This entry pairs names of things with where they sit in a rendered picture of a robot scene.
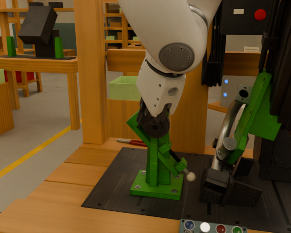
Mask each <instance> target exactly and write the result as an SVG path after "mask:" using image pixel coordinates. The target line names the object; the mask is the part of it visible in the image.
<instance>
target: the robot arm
mask: <svg viewBox="0 0 291 233"><path fill-rule="evenodd" d="M221 1H222V0H118V3H119V5H120V7H121V10H122V11H123V13H124V15H125V17H126V19H127V21H128V22H129V24H130V26H131V27H132V29H133V31H134V32H135V34H136V35H137V37H138V38H139V40H140V41H141V43H142V44H143V46H144V47H145V49H146V51H145V59H144V61H143V63H142V65H141V68H140V70H139V74H138V77H137V81H136V85H137V88H138V90H139V92H140V94H141V99H140V104H139V106H140V108H141V109H139V112H138V115H137V117H136V122H138V125H139V126H142V125H149V124H151V123H152V121H153V118H154V119H155V120H156V122H157V123H163V122H164V121H165V116H166V112H168V113H169V115H172V114H173V113H174V112H175V110H176V108H177V105H178V103H179V100H180V98H181V95H182V92H183V89H184V85H185V80H186V75H185V73H188V72H190V71H192V70H194V69H195V68H196V67H198V65H199V64H200V63H201V61H202V59H203V57H204V54H205V51H206V46H207V35H208V30H209V27H210V24H211V22H212V20H213V18H214V16H215V14H216V12H217V9H218V7H219V5H220V3H221Z"/></svg>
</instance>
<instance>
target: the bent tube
mask: <svg viewBox="0 0 291 233"><path fill-rule="evenodd" d="M244 88H245V89H244ZM252 89H253V88H252V87H249V86H245V85H242V84H238V86H237V91H236V95H235V98H234V100H233V101H232V103H231V104H230V106H229V108H228V111H227V113H226V115H225V118H224V121H223V124H222V127H221V130H220V133H219V137H218V142H217V146H216V150H215V154H214V158H213V162H212V167H211V168H213V169H216V170H219V171H222V166H223V162H224V161H218V160H217V159H216V151H217V149H218V148H219V147H220V146H221V145H222V144H223V140H224V139H225V138H226V137H229V135H230V131H231V128H232V125H233V122H234V120H235V118H236V115H237V113H238V111H239V110H240V108H241V106H242V105H243V104H247V105H249V102H250V97H251V93H252Z"/></svg>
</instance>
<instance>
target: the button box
mask: <svg viewBox="0 0 291 233"><path fill-rule="evenodd" d="M187 221H192V222H193V223H194V227H193V228H192V229H187V228H186V227H185V223H186V222H187ZM202 223H207V224H208V225H209V227H210V229H209V230H208V231H207V232H204V231H202V230H201V227H200V226H201V224H202ZM218 225H223V226H224V227H225V233H233V228H235V227H239V228H240V229H241V230H242V233H248V229H247V228H246V227H240V226H233V225H226V224H218V223H211V222H204V221H194V220H187V219H180V227H179V233H218V232H217V229H216V228H217V226H218Z"/></svg>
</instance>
